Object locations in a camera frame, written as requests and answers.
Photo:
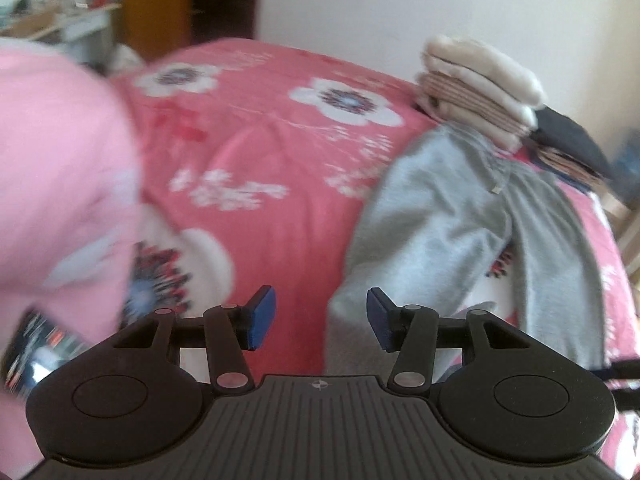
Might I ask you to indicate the wooden door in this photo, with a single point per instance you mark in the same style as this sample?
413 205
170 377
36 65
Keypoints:
150 5

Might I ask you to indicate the pink floral blanket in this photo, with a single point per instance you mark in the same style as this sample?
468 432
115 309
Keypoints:
280 185

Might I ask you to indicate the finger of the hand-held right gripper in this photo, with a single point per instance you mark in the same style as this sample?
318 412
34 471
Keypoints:
622 372
630 400

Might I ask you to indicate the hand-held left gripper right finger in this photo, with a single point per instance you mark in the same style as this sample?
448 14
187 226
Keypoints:
379 320

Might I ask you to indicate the light pink floral quilt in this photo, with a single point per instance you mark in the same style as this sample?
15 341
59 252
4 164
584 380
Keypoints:
60 160

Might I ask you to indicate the white shelf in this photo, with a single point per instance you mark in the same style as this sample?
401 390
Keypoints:
75 25

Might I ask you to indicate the tan folded garment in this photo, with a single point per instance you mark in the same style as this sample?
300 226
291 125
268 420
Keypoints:
565 162

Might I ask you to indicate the grey sweatpants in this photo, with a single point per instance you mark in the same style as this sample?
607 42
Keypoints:
440 230

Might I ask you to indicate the black remote control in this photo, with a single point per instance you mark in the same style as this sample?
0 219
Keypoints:
35 355

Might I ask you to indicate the white folded garment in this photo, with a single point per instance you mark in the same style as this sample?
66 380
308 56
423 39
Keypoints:
520 90

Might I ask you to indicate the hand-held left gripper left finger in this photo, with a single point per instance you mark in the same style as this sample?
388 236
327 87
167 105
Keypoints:
262 317

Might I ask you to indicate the black folded garment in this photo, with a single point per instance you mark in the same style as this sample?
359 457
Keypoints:
570 135

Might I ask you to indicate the beige folded garment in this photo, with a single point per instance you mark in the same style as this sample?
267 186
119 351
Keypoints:
475 127

